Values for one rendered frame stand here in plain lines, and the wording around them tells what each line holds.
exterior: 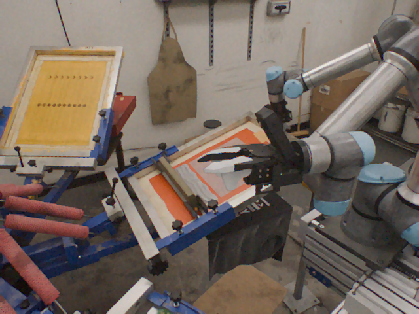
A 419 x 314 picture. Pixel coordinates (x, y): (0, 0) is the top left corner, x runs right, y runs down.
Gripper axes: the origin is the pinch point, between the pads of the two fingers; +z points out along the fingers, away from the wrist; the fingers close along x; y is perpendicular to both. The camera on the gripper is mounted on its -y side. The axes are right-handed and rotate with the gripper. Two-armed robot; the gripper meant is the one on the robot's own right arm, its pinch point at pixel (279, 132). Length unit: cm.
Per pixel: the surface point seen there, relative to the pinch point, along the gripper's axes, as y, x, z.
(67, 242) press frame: 6, -109, -8
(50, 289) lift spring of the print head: 30, -115, -13
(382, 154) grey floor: -99, 207, 189
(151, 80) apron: -194, -9, 23
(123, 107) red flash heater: -113, -54, 2
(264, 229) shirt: 22.1, -31.0, 31.3
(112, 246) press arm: 2, -96, 10
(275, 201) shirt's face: 13.6, -17.1, 27.9
